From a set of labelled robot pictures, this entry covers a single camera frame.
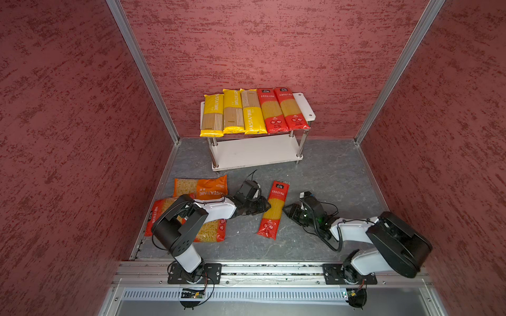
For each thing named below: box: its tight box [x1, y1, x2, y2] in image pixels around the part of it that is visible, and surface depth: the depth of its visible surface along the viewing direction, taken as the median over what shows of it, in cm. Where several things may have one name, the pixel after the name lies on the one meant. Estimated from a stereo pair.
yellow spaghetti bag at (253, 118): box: [239, 88, 269, 135], surface depth 82 cm
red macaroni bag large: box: [193, 218, 228, 243], surface depth 83 cm
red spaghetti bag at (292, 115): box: [273, 86, 311, 132], surface depth 84 cm
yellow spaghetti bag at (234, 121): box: [222, 88, 246, 135], surface depth 82 cm
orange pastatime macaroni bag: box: [173, 174, 229, 201], surface depth 96 cm
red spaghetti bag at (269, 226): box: [256, 181, 290, 241], surface depth 91 cm
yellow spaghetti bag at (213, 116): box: [199, 93, 225, 137], surface depth 81 cm
